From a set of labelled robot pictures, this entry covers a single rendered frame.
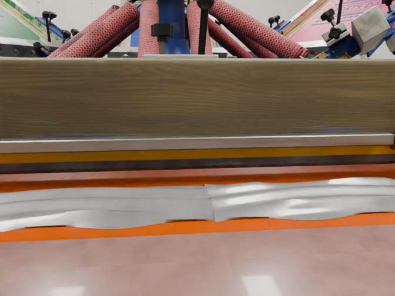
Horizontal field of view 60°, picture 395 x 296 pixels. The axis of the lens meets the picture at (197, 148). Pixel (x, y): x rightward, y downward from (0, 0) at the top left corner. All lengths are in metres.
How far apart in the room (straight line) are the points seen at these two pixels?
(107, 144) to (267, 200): 0.13
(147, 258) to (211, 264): 0.03
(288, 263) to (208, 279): 0.04
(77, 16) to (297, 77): 4.34
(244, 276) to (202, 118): 0.16
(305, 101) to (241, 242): 0.16
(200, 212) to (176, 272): 0.07
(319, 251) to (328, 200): 0.06
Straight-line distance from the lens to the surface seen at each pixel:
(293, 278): 0.17
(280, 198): 0.26
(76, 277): 0.18
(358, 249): 0.21
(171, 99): 0.29
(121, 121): 0.30
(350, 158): 0.36
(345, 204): 0.26
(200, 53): 0.59
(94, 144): 0.29
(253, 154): 0.32
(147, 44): 0.82
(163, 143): 0.28
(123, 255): 0.19
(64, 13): 4.63
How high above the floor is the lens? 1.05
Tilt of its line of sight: 12 degrees down
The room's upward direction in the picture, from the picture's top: straight up
